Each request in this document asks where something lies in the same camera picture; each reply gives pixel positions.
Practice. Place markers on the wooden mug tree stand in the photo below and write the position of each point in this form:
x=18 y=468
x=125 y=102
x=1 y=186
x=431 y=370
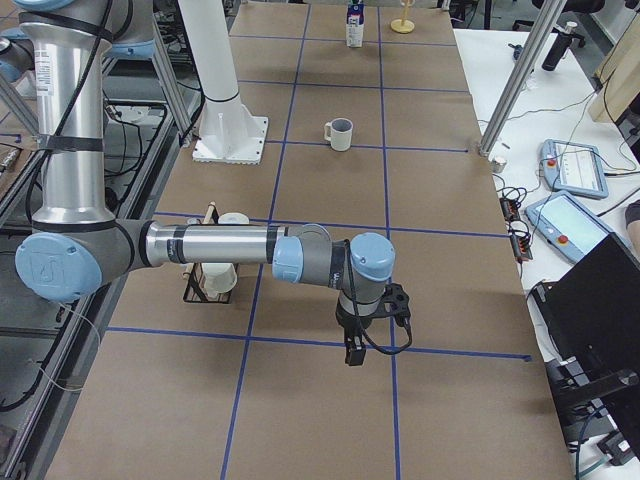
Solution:
x=403 y=25

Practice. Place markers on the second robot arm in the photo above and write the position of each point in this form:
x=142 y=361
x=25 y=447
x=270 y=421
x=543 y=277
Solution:
x=17 y=53

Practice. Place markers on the black wire cup rack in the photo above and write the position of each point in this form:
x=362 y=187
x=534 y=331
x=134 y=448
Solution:
x=193 y=275

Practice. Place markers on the aluminium frame post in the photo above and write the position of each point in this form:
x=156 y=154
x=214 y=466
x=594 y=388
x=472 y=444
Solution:
x=546 y=19

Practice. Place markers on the teach pendant near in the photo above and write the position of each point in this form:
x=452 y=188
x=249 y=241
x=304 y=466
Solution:
x=569 y=226

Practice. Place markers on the white mug grey inside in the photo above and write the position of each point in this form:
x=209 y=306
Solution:
x=338 y=133

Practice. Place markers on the white cup on rack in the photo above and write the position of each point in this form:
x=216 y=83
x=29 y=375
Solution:
x=219 y=278

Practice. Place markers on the black orange connector strip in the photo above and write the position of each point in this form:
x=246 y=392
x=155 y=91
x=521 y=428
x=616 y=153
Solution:
x=518 y=231

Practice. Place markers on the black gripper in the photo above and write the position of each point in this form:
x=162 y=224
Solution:
x=351 y=320

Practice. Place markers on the teach pendant far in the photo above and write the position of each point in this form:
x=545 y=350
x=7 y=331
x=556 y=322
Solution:
x=573 y=167

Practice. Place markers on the teach pendant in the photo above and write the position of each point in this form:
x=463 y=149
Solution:
x=573 y=167
x=569 y=226

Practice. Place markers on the white cup upper rack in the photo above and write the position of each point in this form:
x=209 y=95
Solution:
x=233 y=218

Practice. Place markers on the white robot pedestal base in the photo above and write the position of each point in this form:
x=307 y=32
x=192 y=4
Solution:
x=228 y=132

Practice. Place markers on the blue Pascual milk carton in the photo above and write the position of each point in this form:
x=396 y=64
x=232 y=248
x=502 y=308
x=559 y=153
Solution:
x=355 y=24

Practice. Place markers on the black cylinder tool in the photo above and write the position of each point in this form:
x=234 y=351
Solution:
x=558 y=49

